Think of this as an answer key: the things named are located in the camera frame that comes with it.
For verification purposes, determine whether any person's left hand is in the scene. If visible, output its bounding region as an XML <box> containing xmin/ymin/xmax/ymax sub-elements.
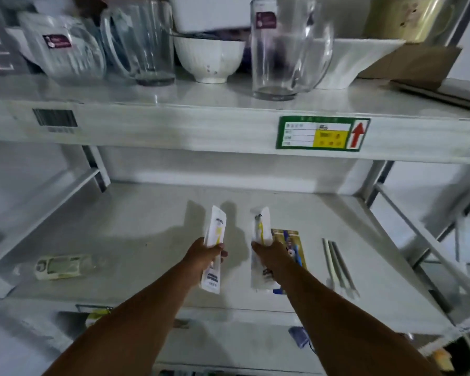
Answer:
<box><xmin>184</xmin><ymin>237</ymin><xmax>228</xmax><ymax>273</ymax></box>

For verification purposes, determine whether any person's right hand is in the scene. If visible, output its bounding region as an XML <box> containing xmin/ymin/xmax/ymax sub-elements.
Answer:
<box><xmin>251</xmin><ymin>240</ymin><xmax>295</xmax><ymax>275</ymax></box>

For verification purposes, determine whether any white yellow toothbrush packet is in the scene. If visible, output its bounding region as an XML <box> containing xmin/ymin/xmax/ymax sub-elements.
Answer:
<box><xmin>201</xmin><ymin>205</ymin><xmax>227</xmax><ymax>295</ymax></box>
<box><xmin>250</xmin><ymin>207</ymin><xmax>281</xmax><ymax>291</ymax></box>

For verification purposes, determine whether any person's right forearm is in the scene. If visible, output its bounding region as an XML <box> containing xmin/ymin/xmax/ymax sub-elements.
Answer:
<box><xmin>272</xmin><ymin>264</ymin><xmax>443</xmax><ymax>376</ymax></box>

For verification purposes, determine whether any person's left forearm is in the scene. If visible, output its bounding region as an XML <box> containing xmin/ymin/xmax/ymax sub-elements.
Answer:
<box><xmin>43</xmin><ymin>254</ymin><xmax>208</xmax><ymax>376</ymax></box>

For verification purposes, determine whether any blue gold toothbrush packet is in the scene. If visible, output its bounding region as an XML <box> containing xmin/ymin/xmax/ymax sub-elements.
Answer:
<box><xmin>271</xmin><ymin>229</ymin><xmax>308</xmax><ymax>295</ymax></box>

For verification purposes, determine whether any white metal shelf rack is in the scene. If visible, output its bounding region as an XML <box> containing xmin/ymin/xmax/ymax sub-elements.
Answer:
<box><xmin>0</xmin><ymin>70</ymin><xmax>470</xmax><ymax>376</ymax></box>

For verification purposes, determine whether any clear wrapped chopsticks pack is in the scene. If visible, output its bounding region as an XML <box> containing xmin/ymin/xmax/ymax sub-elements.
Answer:
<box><xmin>322</xmin><ymin>238</ymin><xmax>360</xmax><ymax>300</ymax></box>

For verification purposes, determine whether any pale green flat packet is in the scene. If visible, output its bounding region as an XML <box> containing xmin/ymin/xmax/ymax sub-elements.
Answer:
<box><xmin>34</xmin><ymin>254</ymin><xmax>93</xmax><ymax>281</ymax></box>

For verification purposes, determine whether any green yellow shelf label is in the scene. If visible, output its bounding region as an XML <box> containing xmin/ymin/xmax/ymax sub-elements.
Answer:
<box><xmin>276</xmin><ymin>116</ymin><xmax>371</xmax><ymax>152</ymax></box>

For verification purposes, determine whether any barcode shelf label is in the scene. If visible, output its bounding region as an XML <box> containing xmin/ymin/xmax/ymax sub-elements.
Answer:
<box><xmin>32</xmin><ymin>108</ymin><xmax>79</xmax><ymax>134</ymax></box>

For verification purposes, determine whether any clear glass pitcher with label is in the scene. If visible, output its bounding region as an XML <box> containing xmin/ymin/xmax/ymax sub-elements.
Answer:
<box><xmin>250</xmin><ymin>0</ymin><xmax>334</xmax><ymax>101</ymax></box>

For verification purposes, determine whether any clear glass mug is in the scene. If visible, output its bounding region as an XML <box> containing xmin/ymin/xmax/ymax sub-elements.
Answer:
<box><xmin>100</xmin><ymin>0</ymin><xmax>176</xmax><ymax>87</ymax></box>

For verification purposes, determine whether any white angular ceramic bowl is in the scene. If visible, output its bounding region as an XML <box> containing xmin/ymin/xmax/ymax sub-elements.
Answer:
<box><xmin>315</xmin><ymin>38</ymin><xmax>406</xmax><ymax>90</ymax></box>

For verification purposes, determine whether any brown cardboard piece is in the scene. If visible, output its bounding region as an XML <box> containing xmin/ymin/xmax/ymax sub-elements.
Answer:
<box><xmin>358</xmin><ymin>44</ymin><xmax>463</xmax><ymax>90</ymax></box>

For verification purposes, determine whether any gold green tin container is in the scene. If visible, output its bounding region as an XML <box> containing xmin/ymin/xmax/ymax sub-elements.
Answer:
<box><xmin>363</xmin><ymin>0</ymin><xmax>457</xmax><ymax>44</ymax></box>

